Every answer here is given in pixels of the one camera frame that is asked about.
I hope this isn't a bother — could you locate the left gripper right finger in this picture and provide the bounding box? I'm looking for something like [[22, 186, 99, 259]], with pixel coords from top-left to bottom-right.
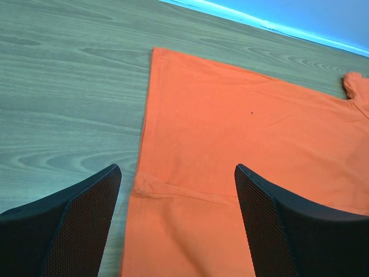
[[234, 164, 368, 276]]

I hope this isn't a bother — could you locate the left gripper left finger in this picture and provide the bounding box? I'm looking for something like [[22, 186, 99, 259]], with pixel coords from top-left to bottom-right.
[[1, 164, 122, 276]]

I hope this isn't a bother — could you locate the orange t shirt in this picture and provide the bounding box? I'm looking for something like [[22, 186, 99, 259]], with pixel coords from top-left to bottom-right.
[[120, 48, 368, 276]]

